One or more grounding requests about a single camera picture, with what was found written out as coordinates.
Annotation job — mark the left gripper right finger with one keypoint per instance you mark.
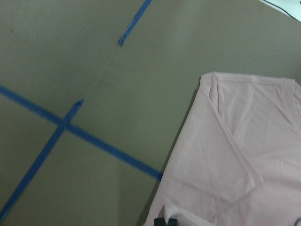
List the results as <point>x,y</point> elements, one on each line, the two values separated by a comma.
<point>172,222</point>

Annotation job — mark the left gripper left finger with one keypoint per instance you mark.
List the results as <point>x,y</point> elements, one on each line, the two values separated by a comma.
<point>159,222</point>

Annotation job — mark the pink Snoopy t-shirt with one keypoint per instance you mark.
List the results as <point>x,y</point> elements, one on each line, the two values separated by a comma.
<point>237,159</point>

